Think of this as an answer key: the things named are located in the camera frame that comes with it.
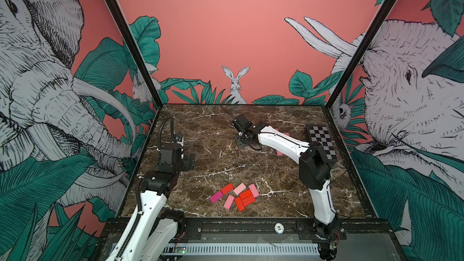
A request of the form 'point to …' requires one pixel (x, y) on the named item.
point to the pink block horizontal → (280, 153)
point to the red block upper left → (227, 188)
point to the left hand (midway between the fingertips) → (181, 151)
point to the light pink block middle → (240, 188)
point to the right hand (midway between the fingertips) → (240, 138)
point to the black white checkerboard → (321, 133)
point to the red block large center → (247, 197)
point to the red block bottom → (239, 203)
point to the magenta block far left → (215, 197)
